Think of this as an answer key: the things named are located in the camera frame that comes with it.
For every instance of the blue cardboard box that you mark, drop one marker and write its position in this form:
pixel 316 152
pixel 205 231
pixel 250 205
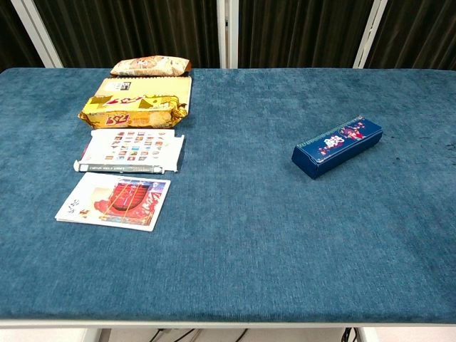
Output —
pixel 335 147

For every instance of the white flag-pattern package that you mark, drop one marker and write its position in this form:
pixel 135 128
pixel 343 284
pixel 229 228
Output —
pixel 135 149

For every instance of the flat tan cardboard box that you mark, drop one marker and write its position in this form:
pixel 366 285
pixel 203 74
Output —
pixel 156 86

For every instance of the blue velvet tablecloth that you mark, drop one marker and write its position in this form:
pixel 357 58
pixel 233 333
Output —
pixel 228 256

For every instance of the yellow biscuit packet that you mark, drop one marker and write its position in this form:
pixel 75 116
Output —
pixel 132 114

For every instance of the white booklet with red picture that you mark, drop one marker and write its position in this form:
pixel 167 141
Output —
pixel 117 203

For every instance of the beige snack bag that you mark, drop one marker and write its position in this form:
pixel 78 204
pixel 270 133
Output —
pixel 149 66

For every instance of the dark pleated curtain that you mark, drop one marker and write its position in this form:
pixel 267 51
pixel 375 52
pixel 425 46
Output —
pixel 142 28

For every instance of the silver aluminum extrusion post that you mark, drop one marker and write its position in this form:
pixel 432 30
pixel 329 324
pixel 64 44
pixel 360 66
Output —
pixel 228 32

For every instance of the white table frame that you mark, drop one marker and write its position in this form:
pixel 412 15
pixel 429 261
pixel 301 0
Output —
pixel 228 323

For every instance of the silver aluminum extrusion beam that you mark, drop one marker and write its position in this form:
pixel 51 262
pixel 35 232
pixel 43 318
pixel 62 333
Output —
pixel 370 32
pixel 35 32

